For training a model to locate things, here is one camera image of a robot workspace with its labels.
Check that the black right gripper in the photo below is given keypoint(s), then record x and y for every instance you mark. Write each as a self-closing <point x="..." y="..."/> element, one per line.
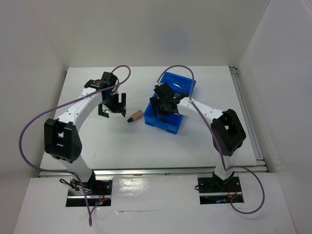
<point x="155" y="102"/>

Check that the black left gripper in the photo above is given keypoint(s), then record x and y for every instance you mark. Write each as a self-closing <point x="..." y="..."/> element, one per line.
<point x="119" y="107"/>

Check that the blue plastic organizer tray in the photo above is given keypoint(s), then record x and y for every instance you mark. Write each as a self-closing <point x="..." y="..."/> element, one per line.
<point x="173" y="120"/>

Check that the black round jar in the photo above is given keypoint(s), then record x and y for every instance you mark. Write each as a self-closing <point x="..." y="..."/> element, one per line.
<point x="162" y="119"/>

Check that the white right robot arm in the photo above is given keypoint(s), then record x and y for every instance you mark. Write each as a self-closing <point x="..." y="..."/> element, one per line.
<point x="225" y="127"/>

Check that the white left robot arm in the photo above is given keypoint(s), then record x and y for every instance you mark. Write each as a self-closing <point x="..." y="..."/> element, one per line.
<point x="61" y="135"/>

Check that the beige foundation bottle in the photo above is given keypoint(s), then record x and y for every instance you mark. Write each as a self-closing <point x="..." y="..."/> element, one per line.
<point x="135" y="116"/>

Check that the aluminium front rail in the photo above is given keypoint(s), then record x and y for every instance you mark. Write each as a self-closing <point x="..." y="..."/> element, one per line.
<point x="153" y="171"/>

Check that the aluminium rail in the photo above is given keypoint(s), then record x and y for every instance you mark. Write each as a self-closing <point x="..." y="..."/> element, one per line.
<point x="261" y="163"/>
<point x="153" y="171"/>

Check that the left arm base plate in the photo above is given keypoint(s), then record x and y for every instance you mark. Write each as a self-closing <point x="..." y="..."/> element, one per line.
<point x="100" y="196"/>

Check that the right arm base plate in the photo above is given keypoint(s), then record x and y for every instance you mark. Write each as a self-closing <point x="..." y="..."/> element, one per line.
<point x="210" y="194"/>

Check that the aluminium right side rail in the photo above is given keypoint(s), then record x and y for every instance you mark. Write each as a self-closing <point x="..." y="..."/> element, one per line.
<point x="261" y="163"/>

